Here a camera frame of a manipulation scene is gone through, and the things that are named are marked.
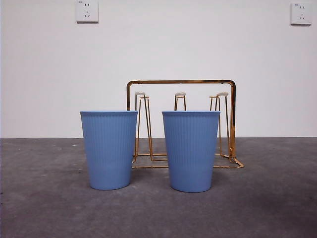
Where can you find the blue ribbed plastic cup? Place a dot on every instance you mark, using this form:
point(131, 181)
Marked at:
point(109, 148)

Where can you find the white wall socket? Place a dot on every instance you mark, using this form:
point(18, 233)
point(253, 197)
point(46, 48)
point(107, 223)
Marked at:
point(301, 13)
point(87, 11)

